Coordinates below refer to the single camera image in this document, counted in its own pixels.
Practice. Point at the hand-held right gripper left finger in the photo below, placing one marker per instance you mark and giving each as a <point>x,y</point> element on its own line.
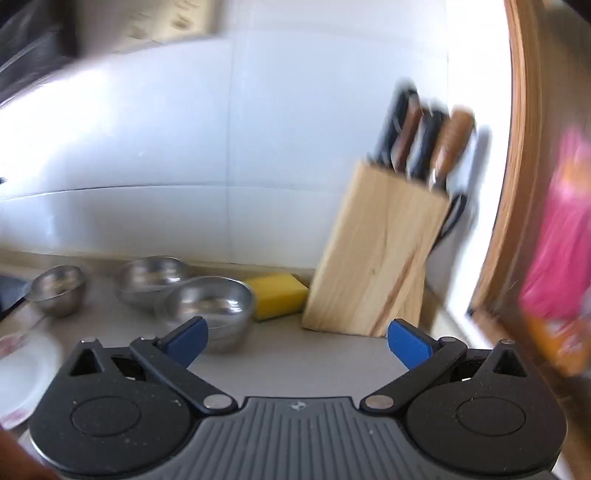
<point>188,344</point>

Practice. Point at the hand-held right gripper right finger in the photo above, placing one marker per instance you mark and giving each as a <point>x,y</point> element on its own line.
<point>408,348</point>

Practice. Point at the wooden knife block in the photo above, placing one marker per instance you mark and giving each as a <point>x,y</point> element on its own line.
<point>374,258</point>

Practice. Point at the yellow sponge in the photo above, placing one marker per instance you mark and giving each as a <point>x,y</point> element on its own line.
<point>274,293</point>

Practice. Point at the small steel bowl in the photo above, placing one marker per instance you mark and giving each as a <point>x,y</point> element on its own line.
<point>60,295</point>

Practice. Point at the white plate with red print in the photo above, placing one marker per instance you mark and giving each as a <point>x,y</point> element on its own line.
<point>27,374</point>

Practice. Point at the black stove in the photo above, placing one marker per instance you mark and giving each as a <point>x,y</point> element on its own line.
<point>10,295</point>

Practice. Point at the pink cloth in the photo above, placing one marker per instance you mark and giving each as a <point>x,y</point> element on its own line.
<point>561,240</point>

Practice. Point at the black range hood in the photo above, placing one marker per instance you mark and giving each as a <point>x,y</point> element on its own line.
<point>32,41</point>

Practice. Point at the wooden door frame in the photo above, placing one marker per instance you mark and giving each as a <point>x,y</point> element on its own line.
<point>517,184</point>

